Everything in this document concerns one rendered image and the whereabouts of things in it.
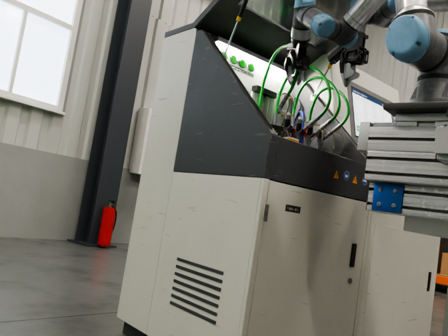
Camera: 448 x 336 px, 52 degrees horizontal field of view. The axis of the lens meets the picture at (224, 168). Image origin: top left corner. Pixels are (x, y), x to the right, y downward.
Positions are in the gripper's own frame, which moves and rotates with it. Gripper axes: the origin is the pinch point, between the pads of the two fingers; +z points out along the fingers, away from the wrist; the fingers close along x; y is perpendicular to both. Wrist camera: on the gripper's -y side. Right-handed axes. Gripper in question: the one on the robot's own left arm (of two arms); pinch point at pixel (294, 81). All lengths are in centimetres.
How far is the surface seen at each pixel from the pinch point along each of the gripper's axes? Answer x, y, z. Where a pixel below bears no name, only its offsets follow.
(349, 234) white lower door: 21, 39, 53
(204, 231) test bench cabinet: -41, 40, 42
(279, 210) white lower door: -14, 49, 25
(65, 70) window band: -179, -344, 164
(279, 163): -13.3, 38.6, 11.2
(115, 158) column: -129, -285, 253
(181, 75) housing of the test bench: -46, -30, 11
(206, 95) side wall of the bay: -36.1, -6.6, 8.4
